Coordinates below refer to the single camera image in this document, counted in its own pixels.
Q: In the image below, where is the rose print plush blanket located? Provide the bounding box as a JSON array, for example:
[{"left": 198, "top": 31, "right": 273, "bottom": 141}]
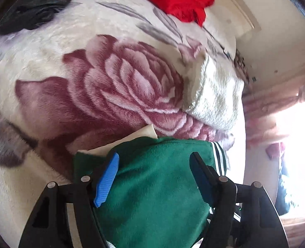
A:
[{"left": 0, "top": 0, "right": 246, "bottom": 248}]

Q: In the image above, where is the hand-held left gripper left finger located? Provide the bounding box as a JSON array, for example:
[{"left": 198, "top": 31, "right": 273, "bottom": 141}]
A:
[{"left": 18, "top": 152, "right": 120, "bottom": 248}]

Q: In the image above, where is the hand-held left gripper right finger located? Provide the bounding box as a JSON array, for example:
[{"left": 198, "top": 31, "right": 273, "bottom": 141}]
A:
[{"left": 189, "top": 151, "right": 289, "bottom": 248}]

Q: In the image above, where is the pink curtain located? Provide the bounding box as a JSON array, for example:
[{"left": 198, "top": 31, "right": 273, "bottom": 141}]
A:
[{"left": 243, "top": 57, "right": 305, "bottom": 149}]

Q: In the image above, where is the black cloth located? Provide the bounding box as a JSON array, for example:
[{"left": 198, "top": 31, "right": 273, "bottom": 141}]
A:
[{"left": 0, "top": 0, "right": 94, "bottom": 35}]

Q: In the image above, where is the green jacket with white stripes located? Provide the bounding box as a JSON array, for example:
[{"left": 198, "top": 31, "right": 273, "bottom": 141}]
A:
[{"left": 73, "top": 124, "right": 227, "bottom": 248}]

